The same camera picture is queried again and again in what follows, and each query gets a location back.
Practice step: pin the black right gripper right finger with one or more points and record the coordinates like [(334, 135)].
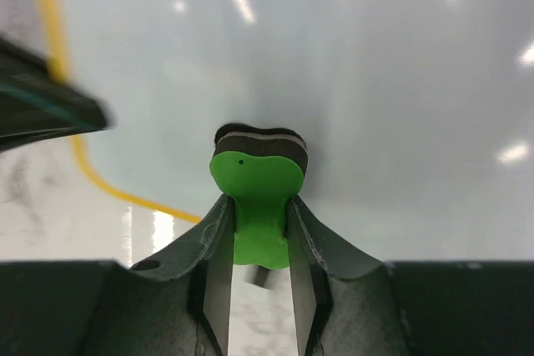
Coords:
[(349, 303)]

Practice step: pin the green handled whiteboard eraser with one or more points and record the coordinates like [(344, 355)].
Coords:
[(260, 169)]

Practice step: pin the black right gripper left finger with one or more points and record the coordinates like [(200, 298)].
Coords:
[(174, 302)]

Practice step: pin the yellow framed whiteboard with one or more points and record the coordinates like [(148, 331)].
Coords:
[(417, 114)]

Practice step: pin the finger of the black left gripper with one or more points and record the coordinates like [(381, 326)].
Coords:
[(36, 107)]

